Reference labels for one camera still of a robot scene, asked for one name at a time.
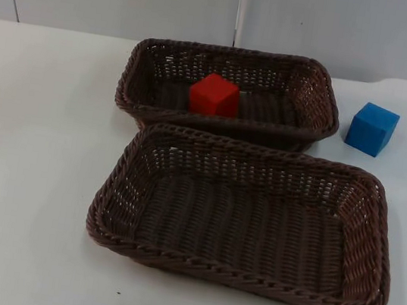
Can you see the red cube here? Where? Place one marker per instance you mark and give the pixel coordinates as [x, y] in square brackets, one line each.
[214, 95]

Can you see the dark brown wicker basket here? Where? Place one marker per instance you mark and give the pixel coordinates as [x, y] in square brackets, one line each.
[264, 81]
[239, 223]

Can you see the blue cube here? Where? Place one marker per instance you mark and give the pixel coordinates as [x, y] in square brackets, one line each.
[372, 126]

